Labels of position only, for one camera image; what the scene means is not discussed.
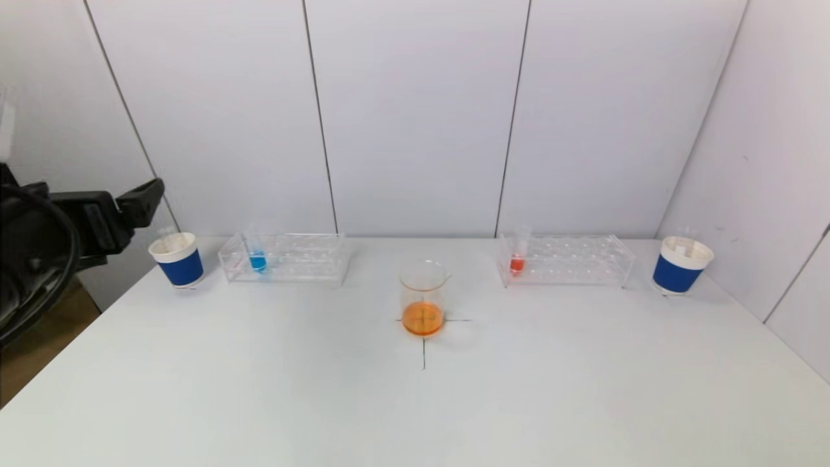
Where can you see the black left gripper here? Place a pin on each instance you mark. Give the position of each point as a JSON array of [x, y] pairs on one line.
[[97, 222]]

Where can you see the test tube with red pigment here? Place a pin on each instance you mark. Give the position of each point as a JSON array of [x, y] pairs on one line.
[[517, 264], [170, 240]]

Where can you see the test tube with yellow pigment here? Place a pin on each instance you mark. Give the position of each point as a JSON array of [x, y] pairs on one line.
[[685, 246]]

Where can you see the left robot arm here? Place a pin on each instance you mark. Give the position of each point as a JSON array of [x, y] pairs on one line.
[[26, 259]]

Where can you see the test tube with blue pigment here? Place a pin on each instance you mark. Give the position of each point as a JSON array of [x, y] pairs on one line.
[[257, 261]]

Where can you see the clear acrylic test tube rack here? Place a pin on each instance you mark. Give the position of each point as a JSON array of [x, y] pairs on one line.
[[298, 267], [570, 266]]

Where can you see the clear glass beaker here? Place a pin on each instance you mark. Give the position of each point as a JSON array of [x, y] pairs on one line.
[[424, 319]]

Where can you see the blue and white paper cup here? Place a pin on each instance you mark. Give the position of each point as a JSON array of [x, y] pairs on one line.
[[181, 267], [674, 275]]

